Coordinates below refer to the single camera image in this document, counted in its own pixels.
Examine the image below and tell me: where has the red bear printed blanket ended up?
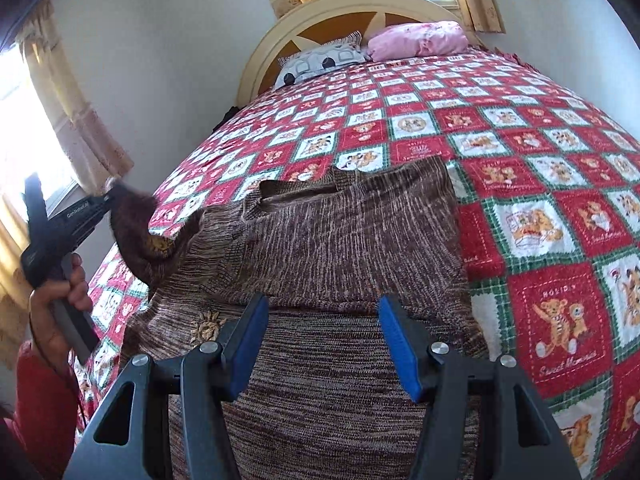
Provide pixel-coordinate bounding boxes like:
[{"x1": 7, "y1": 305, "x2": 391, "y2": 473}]
[{"x1": 75, "y1": 50, "x2": 640, "y2": 480}]

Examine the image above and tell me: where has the brown knitted sweater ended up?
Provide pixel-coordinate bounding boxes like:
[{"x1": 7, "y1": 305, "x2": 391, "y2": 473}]
[{"x1": 107, "y1": 155, "x2": 490, "y2": 480}]

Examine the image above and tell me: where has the person's left hand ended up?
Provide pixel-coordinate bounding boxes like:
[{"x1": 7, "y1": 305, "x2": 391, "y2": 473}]
[{"x1": 28, "y1": 252, "x2": 95, "y2": 362}]

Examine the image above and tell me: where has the grey patterned pillow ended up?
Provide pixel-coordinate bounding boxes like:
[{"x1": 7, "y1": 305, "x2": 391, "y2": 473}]
[{"x1": 272, "y1": 31, "x2": 369, "y2": 91}]

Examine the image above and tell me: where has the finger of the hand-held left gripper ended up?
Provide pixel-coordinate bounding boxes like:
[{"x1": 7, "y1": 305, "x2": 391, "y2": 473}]
[{"x1": 99, "y1": 176, "x2": 126, "y2": 210}]

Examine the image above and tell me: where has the side wall window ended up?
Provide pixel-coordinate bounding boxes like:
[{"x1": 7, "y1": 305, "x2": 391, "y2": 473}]
[{"x1": 0, "y1": 42, "x2": 81, "y2": 211}]

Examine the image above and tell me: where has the pink pillow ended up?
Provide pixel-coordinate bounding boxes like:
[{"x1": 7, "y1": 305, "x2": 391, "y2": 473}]
[{"x1": 362, "y1": 21, "x2": 471, "y2": 62}]

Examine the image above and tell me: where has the person's left forearm red sleeve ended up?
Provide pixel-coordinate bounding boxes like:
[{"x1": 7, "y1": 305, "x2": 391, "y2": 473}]
[{"x1": 9, "y1": 340, "x2": 83, "y2": 480}]

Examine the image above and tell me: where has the dark object beside bed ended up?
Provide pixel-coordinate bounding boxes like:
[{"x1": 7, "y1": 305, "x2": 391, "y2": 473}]
[{"x1": 212, "y1": 104, "x2": 244, "y2": 134}]

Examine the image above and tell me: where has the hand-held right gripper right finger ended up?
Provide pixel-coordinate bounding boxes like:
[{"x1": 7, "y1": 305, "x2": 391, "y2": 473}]
[{"x1": 377, "y1": 294, "x2": 584, "y2": 480}]

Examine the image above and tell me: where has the cream wooden bed headboard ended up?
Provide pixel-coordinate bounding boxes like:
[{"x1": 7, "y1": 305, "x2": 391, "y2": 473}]
[{"x1": 235, "y1": 0, "x2": 487, "y2": 109}]

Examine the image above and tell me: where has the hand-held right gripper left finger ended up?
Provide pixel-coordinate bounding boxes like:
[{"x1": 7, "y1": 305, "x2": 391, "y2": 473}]
[{"x1": 62, "y1": 292, "x2": 271, "y2": 480}]

